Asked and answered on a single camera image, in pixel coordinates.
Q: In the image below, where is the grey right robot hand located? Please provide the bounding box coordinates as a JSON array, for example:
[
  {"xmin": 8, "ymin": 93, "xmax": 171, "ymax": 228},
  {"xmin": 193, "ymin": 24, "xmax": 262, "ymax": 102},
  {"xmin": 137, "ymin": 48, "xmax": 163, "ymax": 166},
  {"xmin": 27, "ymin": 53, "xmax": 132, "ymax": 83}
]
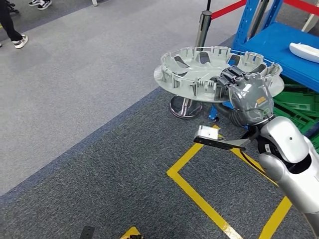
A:
[{"xmin": 212, "ymin": 65, "xmax": 274, "ymax": 127}]

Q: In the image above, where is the grey plastic wheel hubcap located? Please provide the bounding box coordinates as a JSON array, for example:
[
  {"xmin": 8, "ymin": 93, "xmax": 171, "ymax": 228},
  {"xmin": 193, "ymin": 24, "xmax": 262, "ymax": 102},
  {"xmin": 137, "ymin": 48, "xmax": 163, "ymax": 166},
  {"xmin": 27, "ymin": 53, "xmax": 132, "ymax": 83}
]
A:
[{"xmin": 153, "ymin": 46, "xmax": 285, "ymax": 104}]

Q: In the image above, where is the blue metal shelf rack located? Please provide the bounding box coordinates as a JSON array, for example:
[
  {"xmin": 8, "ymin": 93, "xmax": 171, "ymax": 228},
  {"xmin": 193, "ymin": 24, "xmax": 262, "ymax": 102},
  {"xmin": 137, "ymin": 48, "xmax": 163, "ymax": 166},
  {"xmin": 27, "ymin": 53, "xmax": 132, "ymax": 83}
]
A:
[{"xmin": 208, "ymin": 0, "xmax": 319, "ymax": 139}]

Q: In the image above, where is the white plastic trim part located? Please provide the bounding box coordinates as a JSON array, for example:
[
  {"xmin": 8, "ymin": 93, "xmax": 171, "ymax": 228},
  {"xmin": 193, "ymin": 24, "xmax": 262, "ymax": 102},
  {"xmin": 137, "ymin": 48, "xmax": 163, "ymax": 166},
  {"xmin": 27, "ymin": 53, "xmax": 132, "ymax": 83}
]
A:
[{"xmin": 289, "ymin": 42, "xmax": 319, "ymax": 64}]

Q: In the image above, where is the black robot body part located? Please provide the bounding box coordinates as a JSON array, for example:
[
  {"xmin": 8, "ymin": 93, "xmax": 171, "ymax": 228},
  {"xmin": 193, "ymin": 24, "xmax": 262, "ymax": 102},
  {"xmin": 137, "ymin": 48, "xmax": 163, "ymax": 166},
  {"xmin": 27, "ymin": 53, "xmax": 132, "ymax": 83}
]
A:
[{"xmin": 79, "ymin": 226, "xmax": 95, "ymax": 239}]

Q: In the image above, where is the green plastic crate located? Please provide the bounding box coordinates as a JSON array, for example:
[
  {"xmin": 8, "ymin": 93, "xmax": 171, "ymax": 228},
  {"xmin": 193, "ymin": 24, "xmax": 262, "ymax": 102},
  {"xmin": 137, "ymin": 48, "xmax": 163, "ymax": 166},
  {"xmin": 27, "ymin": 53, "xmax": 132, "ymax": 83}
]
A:
[{"xmin": 273, "ymin": 82, "xmax": 319, "ymax": 154}]

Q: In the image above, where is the white desk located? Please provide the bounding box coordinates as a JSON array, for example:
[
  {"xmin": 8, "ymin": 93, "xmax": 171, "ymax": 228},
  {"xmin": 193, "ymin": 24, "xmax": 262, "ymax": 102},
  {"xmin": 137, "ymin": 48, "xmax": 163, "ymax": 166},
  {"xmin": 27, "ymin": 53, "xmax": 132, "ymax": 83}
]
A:
[{"xmin": 301, "ymin": 12, "xmax": 319, "ymax": 33}]

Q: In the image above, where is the person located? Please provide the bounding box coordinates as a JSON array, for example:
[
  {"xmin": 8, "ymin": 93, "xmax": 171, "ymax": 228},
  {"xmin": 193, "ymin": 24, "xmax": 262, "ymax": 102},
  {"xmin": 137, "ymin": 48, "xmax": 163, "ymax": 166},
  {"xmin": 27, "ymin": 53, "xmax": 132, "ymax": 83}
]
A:
[
  {"xmin": 0, "ymin": 0, "xmax": 29, "ymax": 50},
  {"xmin": 28, "ymin": 0, "xmax": 52, "ymax": 11}
]

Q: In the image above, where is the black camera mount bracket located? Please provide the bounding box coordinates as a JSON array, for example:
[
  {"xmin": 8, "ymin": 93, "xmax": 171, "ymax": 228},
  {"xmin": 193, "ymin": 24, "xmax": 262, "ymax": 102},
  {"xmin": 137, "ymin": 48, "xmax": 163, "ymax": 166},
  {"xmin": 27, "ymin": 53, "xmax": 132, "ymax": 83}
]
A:
[{"xmin": 193, "ymin": 136, "xmax": 252, "ymax": 152}]

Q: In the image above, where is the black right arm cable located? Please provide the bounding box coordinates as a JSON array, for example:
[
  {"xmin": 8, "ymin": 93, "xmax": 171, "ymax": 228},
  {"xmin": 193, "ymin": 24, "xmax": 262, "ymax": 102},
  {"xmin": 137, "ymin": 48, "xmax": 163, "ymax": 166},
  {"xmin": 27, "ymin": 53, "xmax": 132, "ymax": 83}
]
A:
[{"xmin": 240, "ymin": 150, "xmax": 266, "ymax": 175}]

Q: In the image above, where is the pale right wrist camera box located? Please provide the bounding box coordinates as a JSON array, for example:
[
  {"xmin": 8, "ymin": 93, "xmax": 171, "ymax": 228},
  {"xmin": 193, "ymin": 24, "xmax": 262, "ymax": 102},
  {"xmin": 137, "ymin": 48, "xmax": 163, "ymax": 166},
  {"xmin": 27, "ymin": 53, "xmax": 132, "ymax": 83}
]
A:
[{"xmin": 194, "ymin": 124, "xmax": 220, "ymax": 141}]

